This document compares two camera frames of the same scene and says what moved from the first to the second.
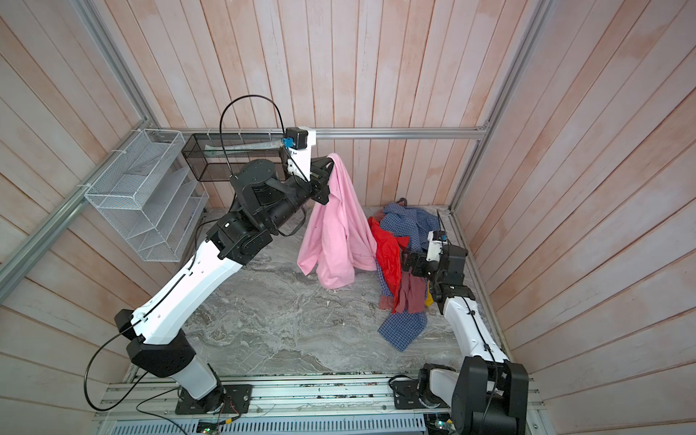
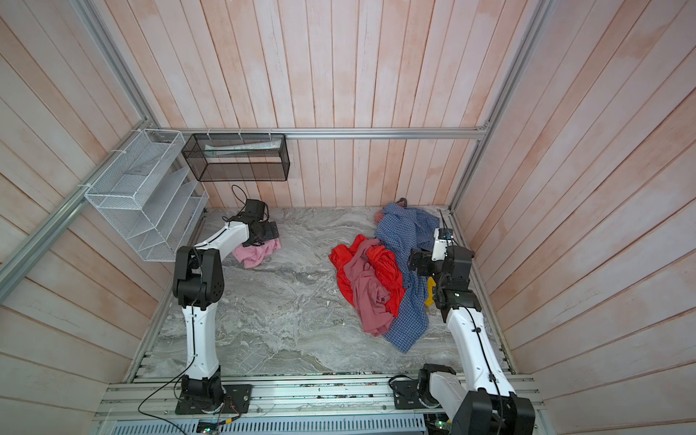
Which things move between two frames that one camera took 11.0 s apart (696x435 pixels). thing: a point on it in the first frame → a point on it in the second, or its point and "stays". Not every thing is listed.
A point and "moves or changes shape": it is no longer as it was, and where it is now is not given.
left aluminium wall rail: (51, 226) stays
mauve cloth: (412, 294) → (371, 293)
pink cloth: (341, 237) moves or changes shape
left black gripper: (319, 177) → (270, 233)
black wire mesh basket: (217, 157) stays
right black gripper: (410, 262) stays
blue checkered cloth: (415, 224) stays
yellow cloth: (430, 300) stays
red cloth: (388, 249) → (382, 263)
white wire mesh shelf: (149, 191) stays
